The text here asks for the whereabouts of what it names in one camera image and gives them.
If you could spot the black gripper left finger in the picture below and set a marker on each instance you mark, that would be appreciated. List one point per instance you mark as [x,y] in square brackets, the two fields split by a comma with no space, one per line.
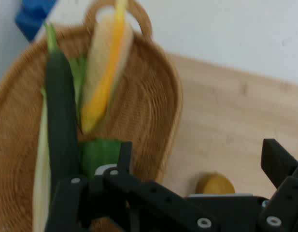
[139,207]

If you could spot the pale green white leek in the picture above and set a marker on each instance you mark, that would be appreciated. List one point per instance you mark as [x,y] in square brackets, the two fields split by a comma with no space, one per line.
[41,169]

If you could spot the green leaf piece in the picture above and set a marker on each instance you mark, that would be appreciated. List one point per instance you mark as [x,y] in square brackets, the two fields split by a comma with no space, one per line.
[100,154]

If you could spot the light wooden board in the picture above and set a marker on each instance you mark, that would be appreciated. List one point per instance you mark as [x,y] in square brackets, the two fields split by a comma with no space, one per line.
[235,108]

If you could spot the woven wicker basket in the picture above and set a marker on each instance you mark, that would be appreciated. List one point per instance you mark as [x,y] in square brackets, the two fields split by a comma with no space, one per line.
[144,108]

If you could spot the yellow corn cob pale husk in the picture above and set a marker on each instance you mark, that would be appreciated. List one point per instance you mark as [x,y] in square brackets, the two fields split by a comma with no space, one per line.
[107,72]

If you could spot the yellow mango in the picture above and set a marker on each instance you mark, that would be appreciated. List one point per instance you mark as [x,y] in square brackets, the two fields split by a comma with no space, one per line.
[215,184]

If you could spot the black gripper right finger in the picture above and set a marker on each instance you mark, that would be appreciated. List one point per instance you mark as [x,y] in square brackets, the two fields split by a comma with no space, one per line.
[284,205]

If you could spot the dark green cucumber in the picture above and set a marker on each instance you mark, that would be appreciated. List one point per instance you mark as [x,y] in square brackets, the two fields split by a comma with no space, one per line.
[59,108]

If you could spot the blue plastic object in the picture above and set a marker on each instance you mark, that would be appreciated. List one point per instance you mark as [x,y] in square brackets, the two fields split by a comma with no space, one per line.
[32,17]

